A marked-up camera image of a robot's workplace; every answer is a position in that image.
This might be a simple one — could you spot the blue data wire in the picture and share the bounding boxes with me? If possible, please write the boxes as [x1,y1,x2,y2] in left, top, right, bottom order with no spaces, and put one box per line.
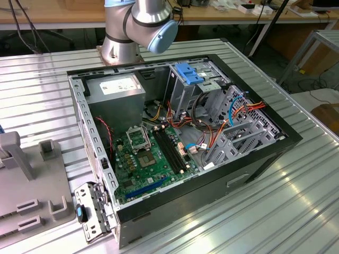
[184,91,249,154]

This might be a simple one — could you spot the orange red power wire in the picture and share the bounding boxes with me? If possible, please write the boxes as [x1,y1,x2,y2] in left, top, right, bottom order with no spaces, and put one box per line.
[203,101,266,153]

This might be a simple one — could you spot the grey metal disk bay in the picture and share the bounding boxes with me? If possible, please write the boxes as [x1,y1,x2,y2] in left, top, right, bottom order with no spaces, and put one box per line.
[203,117,288,170]

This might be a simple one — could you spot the black RAM slot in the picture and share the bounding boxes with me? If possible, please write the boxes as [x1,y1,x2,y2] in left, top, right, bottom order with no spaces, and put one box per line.
[160,128,185,172]
[164,128,189,171]
[153,130,179,175]
[156,129,182,174]

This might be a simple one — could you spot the metal socket cover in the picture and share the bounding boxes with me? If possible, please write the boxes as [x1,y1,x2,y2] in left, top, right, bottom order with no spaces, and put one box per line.
[126,126,152,153]

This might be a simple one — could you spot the grey metal drive cage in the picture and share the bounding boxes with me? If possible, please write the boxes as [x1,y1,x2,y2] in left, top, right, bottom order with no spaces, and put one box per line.
[163,62,233,119]

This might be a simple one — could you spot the grey power supply unit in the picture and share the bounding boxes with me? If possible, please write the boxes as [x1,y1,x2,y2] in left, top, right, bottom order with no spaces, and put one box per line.
[85,72,147,138]

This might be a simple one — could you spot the green motherboard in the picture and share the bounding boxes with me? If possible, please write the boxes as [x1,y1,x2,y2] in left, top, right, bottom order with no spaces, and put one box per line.
[112,124,202,205]

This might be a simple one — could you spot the blue expansion slot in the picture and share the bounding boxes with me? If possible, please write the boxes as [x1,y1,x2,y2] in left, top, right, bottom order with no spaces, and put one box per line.
[125,176,168,201]

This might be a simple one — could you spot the black PC case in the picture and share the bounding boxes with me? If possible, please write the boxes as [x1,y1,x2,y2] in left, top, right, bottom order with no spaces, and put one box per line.
[66,53,304,250]

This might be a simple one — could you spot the blue black latch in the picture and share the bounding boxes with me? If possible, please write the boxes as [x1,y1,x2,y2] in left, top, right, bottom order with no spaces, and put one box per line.
[75,203,90,223]

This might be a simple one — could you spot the wooden top desk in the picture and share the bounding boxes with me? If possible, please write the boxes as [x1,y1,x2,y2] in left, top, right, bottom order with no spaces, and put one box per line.
[173,0,339,58]
[0,0,106,31]

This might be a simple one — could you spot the small white box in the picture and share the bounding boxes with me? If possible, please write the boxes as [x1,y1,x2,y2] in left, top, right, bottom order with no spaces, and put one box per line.
[253,5,274,16]

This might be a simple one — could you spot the brown cardboard box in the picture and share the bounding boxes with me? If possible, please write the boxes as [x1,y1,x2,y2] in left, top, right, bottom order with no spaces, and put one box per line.
[301,39,339,77]
[311,104,339,128]

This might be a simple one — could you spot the black stand pole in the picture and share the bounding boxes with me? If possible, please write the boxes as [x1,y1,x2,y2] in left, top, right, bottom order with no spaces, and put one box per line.
[246,0,289,58]

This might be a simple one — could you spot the grey parts rack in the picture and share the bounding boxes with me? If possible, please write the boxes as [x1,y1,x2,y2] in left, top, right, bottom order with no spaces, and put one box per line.
[0,131,77,243]

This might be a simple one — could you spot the multicolour supply wire bundle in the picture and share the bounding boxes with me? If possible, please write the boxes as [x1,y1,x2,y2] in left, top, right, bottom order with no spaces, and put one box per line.
[142,99,204,133]

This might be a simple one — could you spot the thick black wire bundle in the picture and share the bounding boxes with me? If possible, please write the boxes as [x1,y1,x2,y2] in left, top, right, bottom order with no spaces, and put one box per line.
[191,94,216,138]

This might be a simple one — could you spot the blue plastic drive bracket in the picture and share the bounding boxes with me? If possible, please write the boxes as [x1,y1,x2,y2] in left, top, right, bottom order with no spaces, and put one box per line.
[174,62,208,86]

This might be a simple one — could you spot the red black twisted wire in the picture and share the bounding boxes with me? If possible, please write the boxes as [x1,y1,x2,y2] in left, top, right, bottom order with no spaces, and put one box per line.
[93,116,117,162]

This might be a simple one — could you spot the grey slot cover bracket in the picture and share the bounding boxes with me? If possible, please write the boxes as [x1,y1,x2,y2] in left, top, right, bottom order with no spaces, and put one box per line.
[73,181,119,244]

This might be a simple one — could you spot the hanging cable bundle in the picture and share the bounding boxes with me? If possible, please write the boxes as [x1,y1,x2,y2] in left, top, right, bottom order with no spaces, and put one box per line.
[9,0,44,55]

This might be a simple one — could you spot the aluminium frame table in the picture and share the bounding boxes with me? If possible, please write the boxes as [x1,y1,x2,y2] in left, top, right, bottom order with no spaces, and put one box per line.
[278,29,339,93]

